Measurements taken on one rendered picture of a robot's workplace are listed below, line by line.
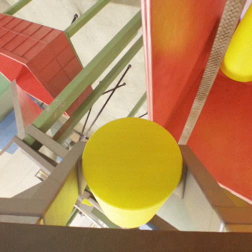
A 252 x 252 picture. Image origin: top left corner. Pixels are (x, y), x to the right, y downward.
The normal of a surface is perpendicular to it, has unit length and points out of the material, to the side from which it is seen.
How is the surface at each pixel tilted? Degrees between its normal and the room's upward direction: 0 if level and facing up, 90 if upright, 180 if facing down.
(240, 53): 21
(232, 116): 90
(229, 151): 90
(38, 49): 90
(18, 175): 90
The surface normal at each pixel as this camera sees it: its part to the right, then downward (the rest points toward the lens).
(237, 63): -0.73, 0.63
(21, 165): -0.16, -0.47
